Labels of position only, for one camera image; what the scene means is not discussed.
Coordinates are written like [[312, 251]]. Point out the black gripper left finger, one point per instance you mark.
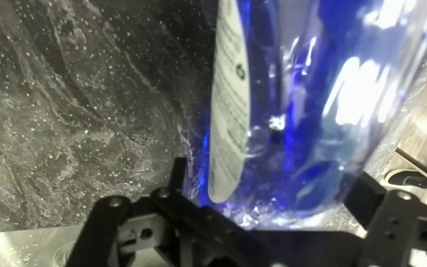
[[181, 233]]

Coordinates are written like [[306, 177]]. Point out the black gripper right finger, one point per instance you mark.
[[395, 223]]

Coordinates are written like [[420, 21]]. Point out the blue dish soap bottle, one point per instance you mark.
[[302, 94]]

